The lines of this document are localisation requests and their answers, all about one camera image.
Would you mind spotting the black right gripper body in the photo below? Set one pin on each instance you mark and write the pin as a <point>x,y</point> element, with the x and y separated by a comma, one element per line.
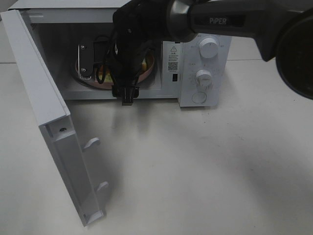
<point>137,23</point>

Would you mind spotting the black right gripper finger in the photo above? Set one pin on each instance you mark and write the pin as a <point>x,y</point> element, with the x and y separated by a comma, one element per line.
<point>116,90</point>
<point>129,91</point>

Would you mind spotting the pink plate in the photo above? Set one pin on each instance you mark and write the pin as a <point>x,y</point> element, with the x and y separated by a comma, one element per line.
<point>147,67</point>

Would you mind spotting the sandwich with white bread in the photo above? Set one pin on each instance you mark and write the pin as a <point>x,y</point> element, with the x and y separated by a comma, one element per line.
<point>147,66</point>

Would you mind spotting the white microwave door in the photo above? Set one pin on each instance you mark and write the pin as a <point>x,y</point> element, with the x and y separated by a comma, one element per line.
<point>53,116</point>

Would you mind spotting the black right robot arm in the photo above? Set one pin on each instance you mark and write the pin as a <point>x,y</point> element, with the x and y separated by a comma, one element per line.
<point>281,29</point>

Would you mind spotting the glass microwave turntable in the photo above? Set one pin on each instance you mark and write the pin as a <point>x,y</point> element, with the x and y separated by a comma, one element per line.
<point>92,82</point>

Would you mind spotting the white upper microwave knob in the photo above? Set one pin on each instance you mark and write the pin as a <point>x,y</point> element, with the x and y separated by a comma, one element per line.
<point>209,47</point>

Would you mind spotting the white microwave knob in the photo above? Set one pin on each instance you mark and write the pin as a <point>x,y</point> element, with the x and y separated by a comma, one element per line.
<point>209,47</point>
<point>203,78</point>

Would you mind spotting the white microwave oven body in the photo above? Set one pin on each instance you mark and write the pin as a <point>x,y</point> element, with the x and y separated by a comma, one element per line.
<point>63,25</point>

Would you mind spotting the white lower microwave knob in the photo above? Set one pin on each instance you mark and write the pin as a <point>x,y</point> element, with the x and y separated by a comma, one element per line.
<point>203,78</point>

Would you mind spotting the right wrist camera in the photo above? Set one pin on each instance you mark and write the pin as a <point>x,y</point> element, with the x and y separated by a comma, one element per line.
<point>85,60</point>

